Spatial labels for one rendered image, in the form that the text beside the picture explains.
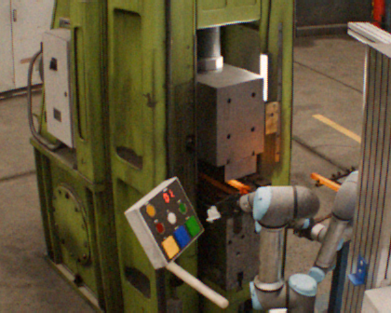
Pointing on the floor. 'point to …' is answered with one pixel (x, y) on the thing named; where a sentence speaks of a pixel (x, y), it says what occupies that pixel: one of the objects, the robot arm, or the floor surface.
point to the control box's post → (161, 290)
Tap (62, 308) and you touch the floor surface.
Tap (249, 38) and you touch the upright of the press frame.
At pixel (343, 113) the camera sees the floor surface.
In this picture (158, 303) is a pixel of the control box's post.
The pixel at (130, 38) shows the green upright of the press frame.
